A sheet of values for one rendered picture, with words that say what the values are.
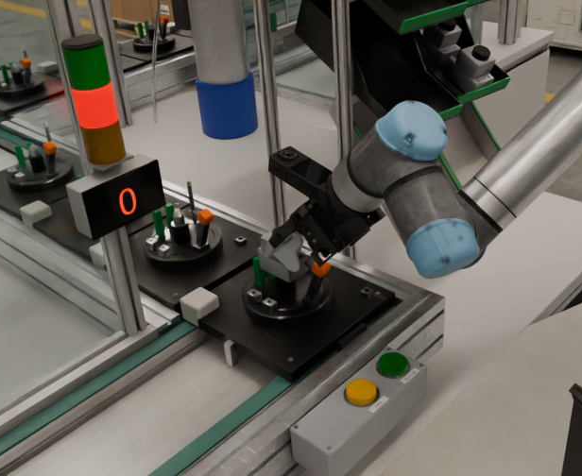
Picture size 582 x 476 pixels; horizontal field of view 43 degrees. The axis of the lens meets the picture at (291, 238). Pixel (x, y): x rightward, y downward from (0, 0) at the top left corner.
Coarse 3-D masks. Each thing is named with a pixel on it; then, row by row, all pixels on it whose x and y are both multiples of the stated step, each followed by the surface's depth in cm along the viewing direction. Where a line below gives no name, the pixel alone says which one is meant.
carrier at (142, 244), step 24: (192, 192) 133; (168, 216) 133; (192, 216) 136; (216, 216) 142; (144, 240) 136; (168, 240) 131; (192, 240) 131; (216, 240) 130; (144, 264) 129; (168, 264) 126; (192, 264) 126; (216, 264) 127; (240, 264) 126; (144, 288) 123; (168, 288) 122; (192, 288) 121
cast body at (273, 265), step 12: (276, 228) 111; (264, 240) 110; (288, 240) 109; (264, 252) 112; (300, 252) 112; (264, 264) 113; (276, 264) 111; (300, 264) 111; (276, 276) 112; (288, 276) 110
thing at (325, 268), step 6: (306, 264) 108; (312, 264) 108; (324, 264) 106; (330, 264) 107; (312, 270) 107; (318, 270) 106; (324, 270) 106; (318, 276) 107; (312, 282) 109; (318, 282) 108; (312, 288) 110; (318, 288) 110; (306, 294) 111; (312, 294) 110
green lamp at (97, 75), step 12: (96, 48) 89; (72, 60) 88; (84, 60) 88; (96, 60) 89; (72, 72) 89; (84, 72) 89; (96, 72) 90; (108, 72) 91; (72, 84) 91; (84, 84) 90; (96, 84) 90
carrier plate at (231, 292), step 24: (216, 288) 121; (240, 288) 120; (336, 288) 118; (360, 288) 118; (384, 288) 117; (216, 312) 115; (240, 312) 115; (336, 312) 113; (360, 312) 113; (216, 336) 112; (240, 336) 110; (264, 336) 109; (288, 336) 109; (312, 336) 108; (336, 336) 108; (264, 360) 106; (288, 360) 104; (312, 360) 105
